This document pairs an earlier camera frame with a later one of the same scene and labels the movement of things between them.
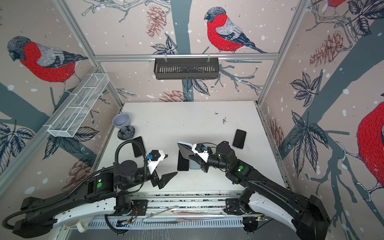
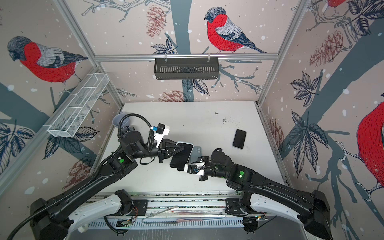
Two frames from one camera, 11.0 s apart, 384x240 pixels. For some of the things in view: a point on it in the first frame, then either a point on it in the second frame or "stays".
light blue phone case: (186, 149) to (196, 153)
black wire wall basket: (186, 68) stays
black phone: (239, 138) stays
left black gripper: (164, 180) to (164, 149)
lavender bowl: (120, 120) stays
